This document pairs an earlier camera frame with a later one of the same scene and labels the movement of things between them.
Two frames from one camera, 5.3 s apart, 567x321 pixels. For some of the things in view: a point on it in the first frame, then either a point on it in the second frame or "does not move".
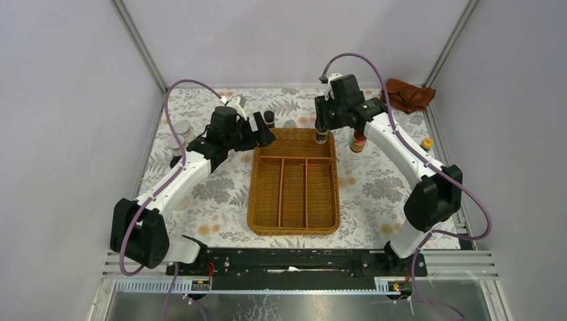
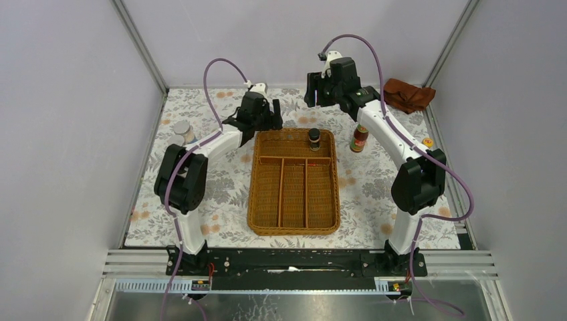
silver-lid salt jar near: x=173 y=144 does not move
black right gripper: x=321 y=122 -> x=314 y=81
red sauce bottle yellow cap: x=358 y=142 does not move
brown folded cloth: x=406 y=97 does not move
